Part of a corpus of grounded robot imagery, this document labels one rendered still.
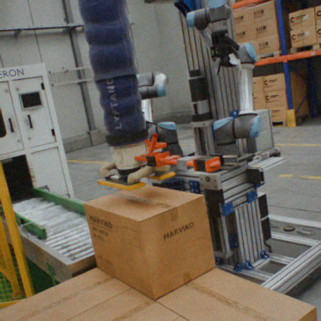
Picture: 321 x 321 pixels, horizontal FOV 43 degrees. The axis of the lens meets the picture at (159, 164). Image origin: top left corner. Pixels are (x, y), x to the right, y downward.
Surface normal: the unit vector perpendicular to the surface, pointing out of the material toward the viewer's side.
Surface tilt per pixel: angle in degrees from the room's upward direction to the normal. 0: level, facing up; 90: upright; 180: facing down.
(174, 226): 90
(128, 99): 69
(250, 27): 87
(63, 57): 90
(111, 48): 73
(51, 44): 90
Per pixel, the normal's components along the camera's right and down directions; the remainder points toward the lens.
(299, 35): -0.76, 0.25
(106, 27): 0.13, -0.16
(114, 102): -0.09, -0.08
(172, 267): 0.58, 0.06
